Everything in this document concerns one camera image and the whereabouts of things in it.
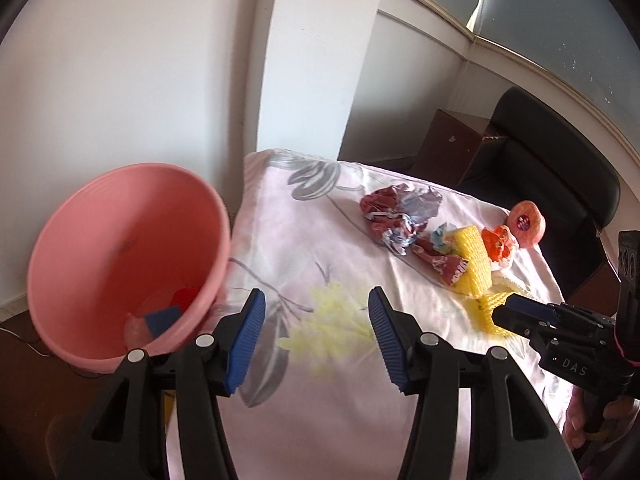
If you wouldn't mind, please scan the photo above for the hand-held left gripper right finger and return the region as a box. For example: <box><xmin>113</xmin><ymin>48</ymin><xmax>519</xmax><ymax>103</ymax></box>
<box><xmin>367</xmin><ymin>286</ymin><xmax>576</xmax><ymax>480</ymax></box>

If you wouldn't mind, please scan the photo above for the light blue wrapper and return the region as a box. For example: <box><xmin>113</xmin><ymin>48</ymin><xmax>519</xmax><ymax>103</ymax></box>
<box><xmin>430</xmin><ymin>222</ymin><xmax>457</xmax><ymax>252</ymax></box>

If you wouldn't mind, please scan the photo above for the orange and white wrapper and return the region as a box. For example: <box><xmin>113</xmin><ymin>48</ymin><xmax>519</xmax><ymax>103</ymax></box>
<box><xmin>481</xmin><ymin>225</ymin><xmax>521</xmax><ymax>267</ymax></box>

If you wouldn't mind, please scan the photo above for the silver foil wrapper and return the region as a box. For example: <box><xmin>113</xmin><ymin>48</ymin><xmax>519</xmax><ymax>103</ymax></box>
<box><xmin>360</xmin><ymin>185</ymin><xmax>445</xmax><ymax>256</ymax></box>

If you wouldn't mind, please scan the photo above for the frosted glass window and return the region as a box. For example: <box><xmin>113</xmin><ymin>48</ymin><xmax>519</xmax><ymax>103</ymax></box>
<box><xmin>387</xmin><ymin>0</ymin><xmax>640</xmax><ymax>146</ymax></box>

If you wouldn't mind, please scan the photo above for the pink floral cloth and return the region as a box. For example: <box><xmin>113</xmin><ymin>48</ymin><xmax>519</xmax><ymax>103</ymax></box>
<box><xmin>215</xmin><ymin>149</ymin><xmax>576</xmax><ymax>480</ymax></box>

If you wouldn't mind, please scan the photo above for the apple with sticker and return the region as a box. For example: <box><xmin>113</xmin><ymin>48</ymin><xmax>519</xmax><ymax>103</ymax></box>
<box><xmin>507</xmin><ymin>200</ymin><xmax>546</xmax><ymax>250</ymax></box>

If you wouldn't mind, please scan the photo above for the dark red snack wrapper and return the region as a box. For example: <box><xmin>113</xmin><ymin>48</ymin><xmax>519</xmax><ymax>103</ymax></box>
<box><xmin>412</xmin><ymin>237</ymin><xmax>471</xmax><ymax>287</ymax></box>

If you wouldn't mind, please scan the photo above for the blue foam net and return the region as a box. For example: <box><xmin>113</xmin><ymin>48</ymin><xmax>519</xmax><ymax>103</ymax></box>
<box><xmin>144</xmin><ymin>306</ymin><xmax>182</xmax><ymax>338</ymax></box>

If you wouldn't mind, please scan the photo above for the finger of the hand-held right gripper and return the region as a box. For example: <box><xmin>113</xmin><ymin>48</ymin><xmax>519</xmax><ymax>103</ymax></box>
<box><xmin>505</xmin><ymin>294</ymin><xmax>618</xmax><ymax>346</ymax></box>
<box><xmin>491</xmin><ymin>305</ymin><xmax>551</xmax><ymax>348</ymax></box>

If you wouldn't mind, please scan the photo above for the black leather armchair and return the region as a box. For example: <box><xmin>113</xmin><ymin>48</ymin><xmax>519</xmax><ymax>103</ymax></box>
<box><xmin>457</xmin><ymin>86</ymin><xmax>622</xmax><ymax>301</ymax></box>

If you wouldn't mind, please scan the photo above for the brown wooden cabinet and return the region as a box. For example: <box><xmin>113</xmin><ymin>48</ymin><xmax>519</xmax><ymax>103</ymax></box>
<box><xmin>412</xmin><ymin>108</ymin><xmax>493</xmax><ymax>191</ymax></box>

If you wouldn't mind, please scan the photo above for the person's right hand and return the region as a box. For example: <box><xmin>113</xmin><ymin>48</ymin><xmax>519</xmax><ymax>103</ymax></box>
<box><xmin>562</xmin><ymin>387</ymin><xmax>640</xmax><ymax>461</ymax></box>

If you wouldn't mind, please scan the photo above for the yellow foam net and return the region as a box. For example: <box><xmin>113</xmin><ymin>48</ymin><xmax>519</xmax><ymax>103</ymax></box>
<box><xmin>462</xmin><ymin>275</ymin><xmax>531</xmax><ymax>337</ymax></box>
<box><xmin>450</xmin><ymin>226</ymin><xmax>493</xmax><ymax>296</ymax></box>

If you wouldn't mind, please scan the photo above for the white cable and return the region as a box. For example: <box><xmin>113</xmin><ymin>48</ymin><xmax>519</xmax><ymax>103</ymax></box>
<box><xmin>0</xmin><ymin>327</ymin><xmax>53</xmax><ymax>358</ymax></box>

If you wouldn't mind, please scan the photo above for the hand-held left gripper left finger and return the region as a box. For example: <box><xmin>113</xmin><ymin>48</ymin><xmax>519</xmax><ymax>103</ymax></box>
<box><xmin>57</xmin><ymin>287</ymin><xmax>267</xmax><ymax>480</ymax></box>

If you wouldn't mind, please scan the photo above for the pink plastic basin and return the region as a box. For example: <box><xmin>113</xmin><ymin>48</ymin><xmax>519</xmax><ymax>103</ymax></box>
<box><xmin>26</xmin><ymin>162</ymin><xmax>232</xmax><ymax>375</ymax></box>

